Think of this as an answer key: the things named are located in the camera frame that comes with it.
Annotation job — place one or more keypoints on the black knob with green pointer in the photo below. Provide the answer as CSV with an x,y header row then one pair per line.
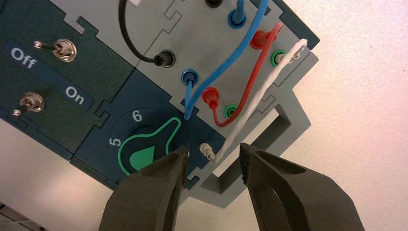
x,y
143,157

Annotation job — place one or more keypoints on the green banana socket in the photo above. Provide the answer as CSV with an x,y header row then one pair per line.
x,y
273,60
230,111

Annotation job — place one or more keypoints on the metal toggle switch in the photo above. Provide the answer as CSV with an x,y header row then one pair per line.
x,y
63,50
30,103

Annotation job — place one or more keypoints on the grey and blue task box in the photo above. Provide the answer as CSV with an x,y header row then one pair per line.
x,y
105,73

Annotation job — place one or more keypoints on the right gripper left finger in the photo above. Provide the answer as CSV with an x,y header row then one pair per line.
x,y
146,201

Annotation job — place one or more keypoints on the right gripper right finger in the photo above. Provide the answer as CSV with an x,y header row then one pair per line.
x,y
296,197

